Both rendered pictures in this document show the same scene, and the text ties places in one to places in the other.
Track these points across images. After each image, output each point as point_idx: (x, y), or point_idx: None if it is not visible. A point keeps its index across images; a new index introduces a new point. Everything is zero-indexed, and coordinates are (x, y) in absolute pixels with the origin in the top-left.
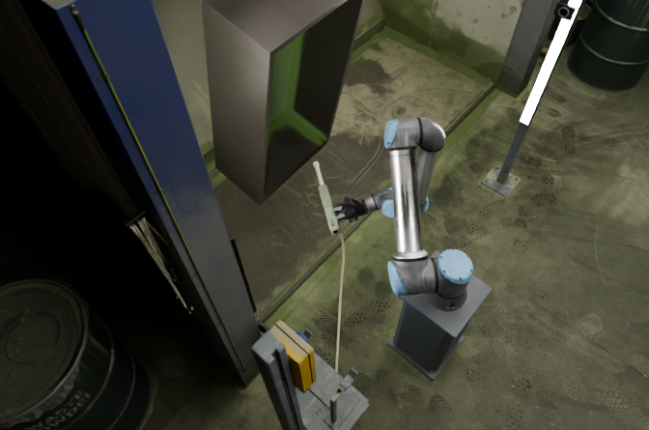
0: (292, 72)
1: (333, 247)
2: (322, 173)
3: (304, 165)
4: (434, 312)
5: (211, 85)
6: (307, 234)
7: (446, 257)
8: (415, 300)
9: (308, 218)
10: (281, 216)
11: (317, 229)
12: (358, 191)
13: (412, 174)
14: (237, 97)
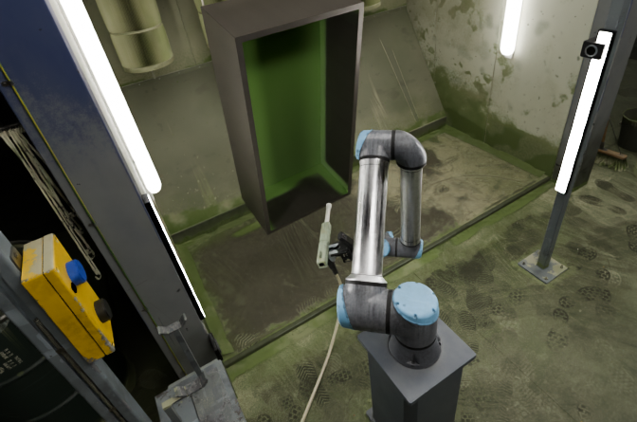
0: (321, 122)
1: None
2: (352, 230)
3: (338, 222)
4: (392, 365)
5: (222, 100)
6: (319, 281)
7: (406, 288)
8: (374, 345)
9: (325, 267)
10: (301, 261)
11: (330, 278)
12: None
13: (377, 186)
14: (233, 106)
